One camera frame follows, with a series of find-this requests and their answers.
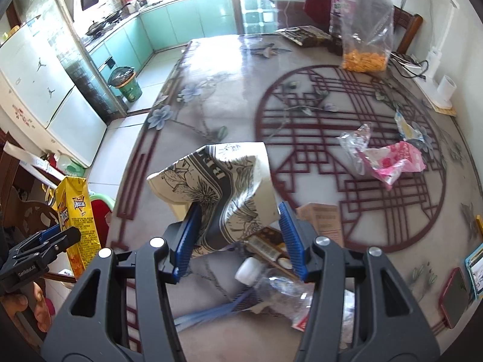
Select red smartphone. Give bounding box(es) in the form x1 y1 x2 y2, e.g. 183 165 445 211
438 267 478 329

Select yellow snack box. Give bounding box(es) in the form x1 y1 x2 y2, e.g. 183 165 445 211
55 176 102 279

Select plain wooden chair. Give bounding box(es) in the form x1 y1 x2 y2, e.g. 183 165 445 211
392 5 423 55

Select pink plastic wrapper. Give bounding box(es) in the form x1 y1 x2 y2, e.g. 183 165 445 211
358 141 428 191

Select carved dark wooden chair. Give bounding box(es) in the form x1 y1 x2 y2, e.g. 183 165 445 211
0 130 61 242

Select white rolled paper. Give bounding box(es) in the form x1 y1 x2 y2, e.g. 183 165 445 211
8 147 66 183

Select clear bag of orange snacks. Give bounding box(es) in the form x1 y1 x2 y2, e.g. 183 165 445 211
329 0 395 73

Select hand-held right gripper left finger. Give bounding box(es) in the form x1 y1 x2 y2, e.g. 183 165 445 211
41 205 202 362

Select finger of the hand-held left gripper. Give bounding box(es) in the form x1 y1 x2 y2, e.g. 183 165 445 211
13 227 82 260
8 225 63 252

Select red basin with green rim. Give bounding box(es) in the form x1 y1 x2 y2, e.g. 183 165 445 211
88 192 114 251

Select white refrigerator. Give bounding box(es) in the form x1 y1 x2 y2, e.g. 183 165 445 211
0 15 108 168

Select green plastic bottle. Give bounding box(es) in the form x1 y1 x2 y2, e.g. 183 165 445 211
56 154 87 178

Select blue cased device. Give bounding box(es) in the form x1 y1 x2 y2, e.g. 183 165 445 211
464 240 483 298

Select white cup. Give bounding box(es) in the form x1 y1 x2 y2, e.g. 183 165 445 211
437 75 458 102

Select black wok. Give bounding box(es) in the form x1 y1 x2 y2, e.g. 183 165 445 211
85 19 114 36

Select green kitchen waste bin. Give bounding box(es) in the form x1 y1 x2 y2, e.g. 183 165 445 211
107 66 143 102

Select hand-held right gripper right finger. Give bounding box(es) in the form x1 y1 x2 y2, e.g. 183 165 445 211
278 202 440 362

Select blue fly swatter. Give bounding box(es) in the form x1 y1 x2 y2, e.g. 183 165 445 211
174 284 265 334

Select clear plastic bottle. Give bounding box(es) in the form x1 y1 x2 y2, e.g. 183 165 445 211
235 257 315 332

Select dark snack packet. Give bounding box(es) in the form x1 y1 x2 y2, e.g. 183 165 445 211
275 26 333 48

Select clear plastic wrapper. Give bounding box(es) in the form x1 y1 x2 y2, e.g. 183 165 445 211
337 124 373 176

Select teal kitchen cabinets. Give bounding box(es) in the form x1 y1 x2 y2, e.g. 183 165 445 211
85 0 242 84

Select white and yellow snack packet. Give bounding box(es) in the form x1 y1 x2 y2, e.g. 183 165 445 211
394 109 429 149

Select person's left hand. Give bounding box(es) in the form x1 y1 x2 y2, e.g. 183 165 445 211
0 279 56 334

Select brown cardboard box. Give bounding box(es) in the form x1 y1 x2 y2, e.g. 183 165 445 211
295 203 344 250

